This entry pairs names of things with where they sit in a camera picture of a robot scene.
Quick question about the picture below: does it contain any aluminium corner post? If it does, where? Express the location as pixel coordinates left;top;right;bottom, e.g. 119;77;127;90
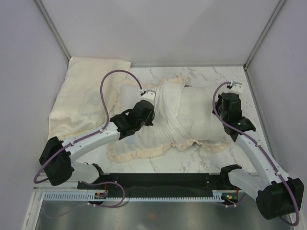
33;0;71;62
243;0;288;71

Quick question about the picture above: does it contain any white ruffled pillowcase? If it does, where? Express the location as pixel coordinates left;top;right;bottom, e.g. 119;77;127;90
107;78;229;163

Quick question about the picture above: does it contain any left aluminium corner post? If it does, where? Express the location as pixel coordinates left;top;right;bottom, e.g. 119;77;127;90
33;0;71;62

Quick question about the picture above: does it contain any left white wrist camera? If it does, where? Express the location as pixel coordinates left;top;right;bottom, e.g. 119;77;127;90
140;89;156;101

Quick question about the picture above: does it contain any white slotted cable duct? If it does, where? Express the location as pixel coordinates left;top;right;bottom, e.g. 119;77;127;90
43;191;238;202

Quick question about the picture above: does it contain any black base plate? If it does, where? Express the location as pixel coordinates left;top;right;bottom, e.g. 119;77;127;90
77;173;236;197

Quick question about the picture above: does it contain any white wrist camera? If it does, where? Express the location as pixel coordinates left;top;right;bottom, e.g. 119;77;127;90
140;89;156;101
227;81;244;94

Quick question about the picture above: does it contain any white pillow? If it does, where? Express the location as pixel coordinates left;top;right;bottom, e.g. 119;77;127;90
177;85;232;142

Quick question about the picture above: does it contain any shiny metal sheet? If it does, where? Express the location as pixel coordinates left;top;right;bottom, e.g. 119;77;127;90
36;198;291;230

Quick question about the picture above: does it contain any right aluminium corner post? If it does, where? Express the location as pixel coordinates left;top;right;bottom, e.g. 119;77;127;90
243;0;288;71

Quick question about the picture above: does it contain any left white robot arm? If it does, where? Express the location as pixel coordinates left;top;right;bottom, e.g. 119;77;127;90
39;100;154;189

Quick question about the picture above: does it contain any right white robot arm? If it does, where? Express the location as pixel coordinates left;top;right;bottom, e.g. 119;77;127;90
212;92;304;226

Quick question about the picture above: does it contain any aluminium frame rail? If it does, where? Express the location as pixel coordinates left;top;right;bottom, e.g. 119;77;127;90
33;171;297;191

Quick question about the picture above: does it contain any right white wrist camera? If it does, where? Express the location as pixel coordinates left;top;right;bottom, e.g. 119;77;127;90
227;81;244;94

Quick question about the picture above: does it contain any cream yellow pillow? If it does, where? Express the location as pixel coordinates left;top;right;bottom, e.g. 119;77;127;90
48;57;131;140

